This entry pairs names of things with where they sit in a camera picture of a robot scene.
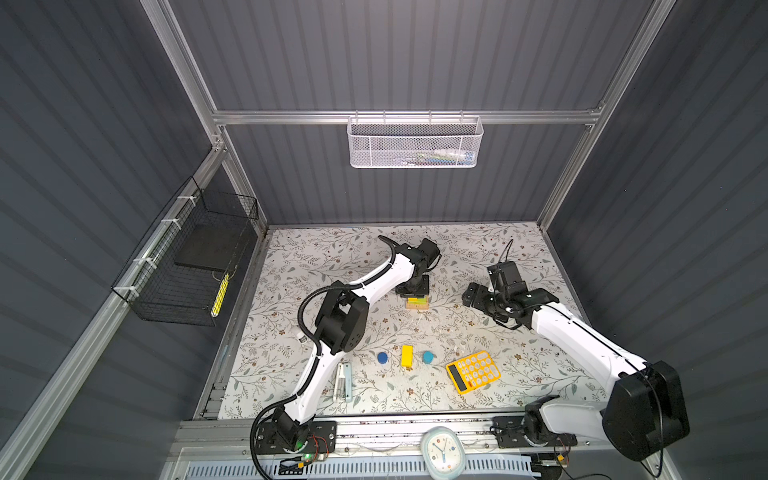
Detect natural wood block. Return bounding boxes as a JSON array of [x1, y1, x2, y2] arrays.
[[406, 297, 429, 311]]

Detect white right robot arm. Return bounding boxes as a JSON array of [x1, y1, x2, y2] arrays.
[[462, 261, 690, 461]]

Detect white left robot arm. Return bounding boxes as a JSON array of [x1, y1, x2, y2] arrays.
[[274, 235, 441, 427]]

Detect long yellow block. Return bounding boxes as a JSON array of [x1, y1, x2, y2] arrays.
[[401, 345, 413, 369]]

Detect yellow calculator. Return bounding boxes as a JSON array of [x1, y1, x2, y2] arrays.
[[445, 351, 501, 395]]

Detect white stapler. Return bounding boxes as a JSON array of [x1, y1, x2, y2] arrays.
[[333, 361, 353, 403]]

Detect white analog clock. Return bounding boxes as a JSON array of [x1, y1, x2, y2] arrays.
[[420, 426, 467, 480]]

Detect yellow green marker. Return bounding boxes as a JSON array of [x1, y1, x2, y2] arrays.
[[210, 273, 230, 318]]

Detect white wire basket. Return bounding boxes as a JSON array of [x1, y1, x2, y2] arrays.
[[346, 115, 484, 169]]

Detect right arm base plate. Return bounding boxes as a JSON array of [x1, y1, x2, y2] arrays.
[[489, 415, 578, 448]]

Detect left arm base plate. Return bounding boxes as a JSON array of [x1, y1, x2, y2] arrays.
[[252, 420, 338, 455]]

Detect black corrugated cable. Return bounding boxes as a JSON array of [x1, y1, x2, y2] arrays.
[[249, 235, 400, 480]]

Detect black wire basket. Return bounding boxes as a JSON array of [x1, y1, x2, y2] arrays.
[[112, 180, 260, 327]]

